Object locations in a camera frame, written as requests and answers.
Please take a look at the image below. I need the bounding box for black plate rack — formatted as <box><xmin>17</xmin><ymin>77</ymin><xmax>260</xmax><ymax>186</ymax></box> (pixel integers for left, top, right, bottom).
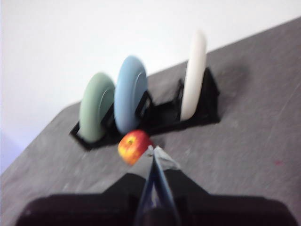
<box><xmin>69</xmin><ymin>67</ymin><xmax>221</xmax><ymax>152</ymax></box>

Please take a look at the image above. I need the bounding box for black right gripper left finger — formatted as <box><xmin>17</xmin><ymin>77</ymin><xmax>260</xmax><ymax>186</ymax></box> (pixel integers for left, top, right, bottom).
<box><xmin>14</xmin><ymin>147</ymin><xmax>156</xmax><ymax>226</ymax></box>

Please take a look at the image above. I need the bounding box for green round plate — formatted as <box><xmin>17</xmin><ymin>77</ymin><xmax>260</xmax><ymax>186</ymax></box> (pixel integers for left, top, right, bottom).
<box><xmin>79</xmin><ymin>72</ymin><xmax>116</xmax><ymax>143</ymax></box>

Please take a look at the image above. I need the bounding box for red yellow apple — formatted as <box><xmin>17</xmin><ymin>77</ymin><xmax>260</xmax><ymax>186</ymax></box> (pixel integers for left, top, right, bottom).
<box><xmin>118</xmin><ymin>129</ymin><xmax>155</xmax><ymax>166</ymax></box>

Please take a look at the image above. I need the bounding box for cream round plate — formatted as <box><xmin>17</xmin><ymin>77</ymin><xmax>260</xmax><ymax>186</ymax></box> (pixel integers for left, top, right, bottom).
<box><xmin>180</xmin><ymin>30</ymin><xmax>208</xmax><ymax>121</ymax></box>

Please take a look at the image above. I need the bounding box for blue round plate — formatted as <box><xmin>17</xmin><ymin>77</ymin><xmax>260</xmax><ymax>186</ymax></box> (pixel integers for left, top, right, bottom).
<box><xmin>113</xmin><ymin>55</ymin><xmax>149</xmax><ymax>134</ymax></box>

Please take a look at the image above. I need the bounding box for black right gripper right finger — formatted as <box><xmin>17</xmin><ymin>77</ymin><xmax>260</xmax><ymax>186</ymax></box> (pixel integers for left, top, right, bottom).
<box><xmin>155</xmin><ymin>146</ymin><xmax>301</xmax><ymax>226</ymax></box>

